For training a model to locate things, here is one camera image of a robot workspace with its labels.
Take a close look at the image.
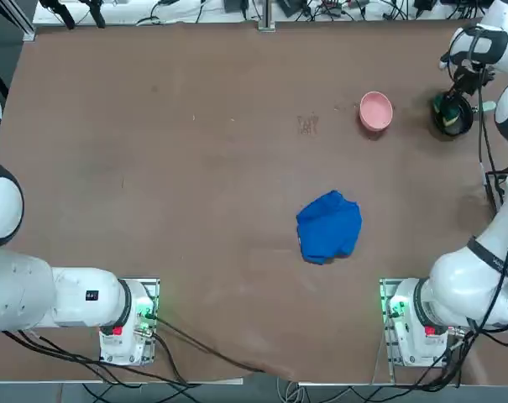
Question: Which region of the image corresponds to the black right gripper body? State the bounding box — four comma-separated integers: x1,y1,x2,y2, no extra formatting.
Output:
453,62,497,97

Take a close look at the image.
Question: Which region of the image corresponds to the pink bowl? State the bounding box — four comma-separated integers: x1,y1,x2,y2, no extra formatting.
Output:
359,91,394,131

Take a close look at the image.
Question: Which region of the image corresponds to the blue cloth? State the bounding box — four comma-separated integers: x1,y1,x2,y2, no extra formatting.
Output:
295,190,363,266

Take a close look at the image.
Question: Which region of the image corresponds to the black tripod leg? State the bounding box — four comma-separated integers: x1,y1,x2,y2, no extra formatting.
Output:
79,0,107,29
39,0,76,30

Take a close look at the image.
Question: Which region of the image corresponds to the black pan with green handle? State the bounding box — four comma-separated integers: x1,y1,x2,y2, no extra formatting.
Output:
429,94,498,139

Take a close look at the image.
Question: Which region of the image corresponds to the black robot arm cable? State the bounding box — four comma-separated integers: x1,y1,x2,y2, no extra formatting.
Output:
446,24,508,349

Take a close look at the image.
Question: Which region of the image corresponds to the black wire cup rack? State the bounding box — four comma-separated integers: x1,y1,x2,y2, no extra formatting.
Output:
486,167,508,211

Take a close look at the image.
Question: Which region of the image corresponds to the aluminium profile post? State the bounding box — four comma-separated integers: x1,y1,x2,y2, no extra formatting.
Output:
257,0,276,33

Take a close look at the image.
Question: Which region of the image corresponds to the black base cable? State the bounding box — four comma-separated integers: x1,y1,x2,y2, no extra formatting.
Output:
152,314,267,374

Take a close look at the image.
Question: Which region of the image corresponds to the aluminium corner rail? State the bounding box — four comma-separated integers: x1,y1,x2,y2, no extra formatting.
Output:
0,0,37,42

